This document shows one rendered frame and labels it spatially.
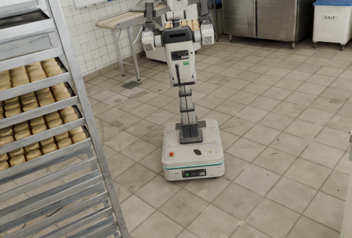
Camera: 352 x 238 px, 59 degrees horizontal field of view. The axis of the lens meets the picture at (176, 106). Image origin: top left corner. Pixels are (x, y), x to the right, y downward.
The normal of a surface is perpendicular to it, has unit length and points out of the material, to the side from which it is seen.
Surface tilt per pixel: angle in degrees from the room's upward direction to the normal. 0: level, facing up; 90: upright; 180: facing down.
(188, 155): 0
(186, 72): 90
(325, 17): 92
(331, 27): 91
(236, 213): 0
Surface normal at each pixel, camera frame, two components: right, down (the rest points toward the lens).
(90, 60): 0.72, 0.24
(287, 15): -0.68, 0.42
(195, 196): -0.13, -0.87
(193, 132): -0.02, 0.47
